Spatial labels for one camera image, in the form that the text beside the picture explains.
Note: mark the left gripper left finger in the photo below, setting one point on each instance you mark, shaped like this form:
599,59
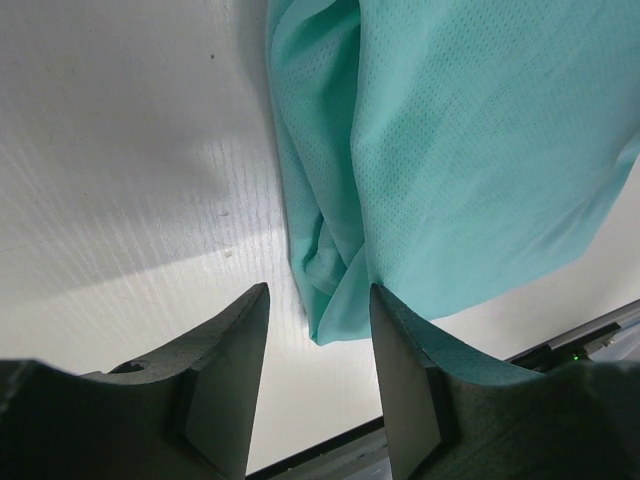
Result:
182,411

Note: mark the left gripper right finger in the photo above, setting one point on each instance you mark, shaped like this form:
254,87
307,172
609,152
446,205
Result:
453,412

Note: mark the teal t shirt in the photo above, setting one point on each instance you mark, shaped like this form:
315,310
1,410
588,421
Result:
448,150

